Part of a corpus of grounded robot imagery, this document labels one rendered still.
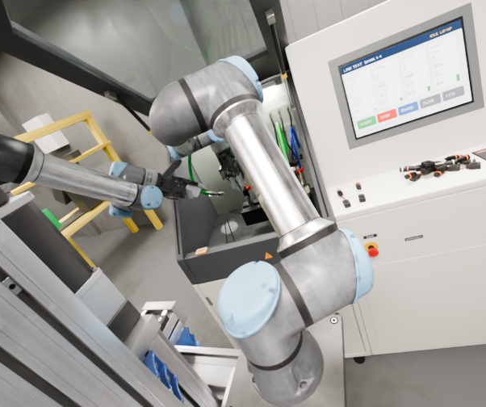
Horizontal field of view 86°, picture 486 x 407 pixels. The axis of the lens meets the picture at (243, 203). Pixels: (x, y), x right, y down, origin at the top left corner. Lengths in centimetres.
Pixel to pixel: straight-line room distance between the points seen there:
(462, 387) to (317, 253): 138
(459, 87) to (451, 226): 50
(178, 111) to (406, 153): 94
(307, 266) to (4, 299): 38
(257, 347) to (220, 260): 73
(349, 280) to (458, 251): 85
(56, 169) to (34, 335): 47
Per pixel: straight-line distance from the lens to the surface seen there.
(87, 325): 40
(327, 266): 45
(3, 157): 73
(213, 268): 121
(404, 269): 126
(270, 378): 54
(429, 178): 115
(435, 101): 126
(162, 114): 57
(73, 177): 77
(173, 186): 104
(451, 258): 129
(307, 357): 55
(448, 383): 175
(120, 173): 99
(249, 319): 42
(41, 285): 37
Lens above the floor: 157
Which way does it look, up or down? 26 degrees down
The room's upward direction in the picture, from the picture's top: 25 degrees counter-clockwise
